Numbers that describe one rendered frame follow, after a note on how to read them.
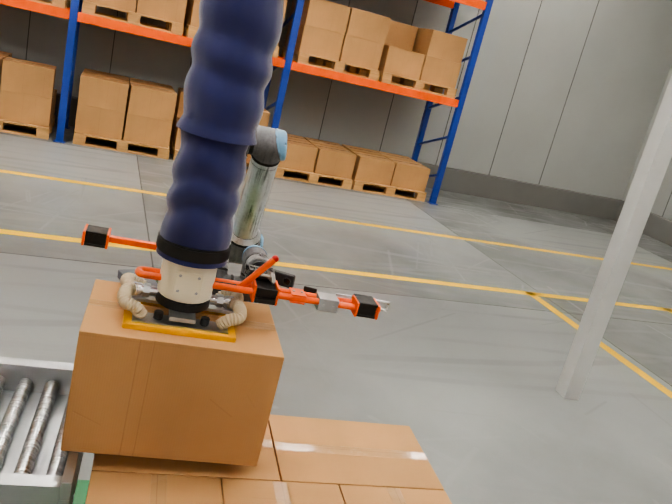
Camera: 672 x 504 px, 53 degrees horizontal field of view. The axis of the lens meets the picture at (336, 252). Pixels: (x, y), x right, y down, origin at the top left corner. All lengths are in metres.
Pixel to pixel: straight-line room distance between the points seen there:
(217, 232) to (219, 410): 0.55
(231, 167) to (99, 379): 0.73
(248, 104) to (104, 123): 7.40
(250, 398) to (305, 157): 7.74
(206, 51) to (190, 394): 1.00
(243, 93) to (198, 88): 0.12
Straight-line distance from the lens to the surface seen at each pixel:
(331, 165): 9.84
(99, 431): 2.19
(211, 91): 1.92
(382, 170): 10.13
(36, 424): 2.46
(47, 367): 2.68
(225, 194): 1.99
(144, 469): 2.30
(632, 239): 4.75
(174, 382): 2.09
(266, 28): 1.93
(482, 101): 12.11
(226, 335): 2.09
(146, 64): 10.48
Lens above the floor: 1.92
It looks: 17 degrees down
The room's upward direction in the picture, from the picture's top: 14 degrees clockwise
